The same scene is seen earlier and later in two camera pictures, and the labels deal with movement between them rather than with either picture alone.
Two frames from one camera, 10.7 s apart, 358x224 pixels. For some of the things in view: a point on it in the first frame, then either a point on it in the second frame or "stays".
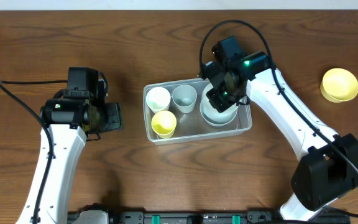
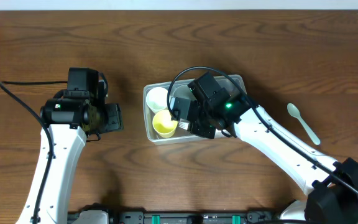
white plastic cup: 158,99 stays
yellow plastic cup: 163,123 stays
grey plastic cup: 184,96 stays
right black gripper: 219,99 to 182,109
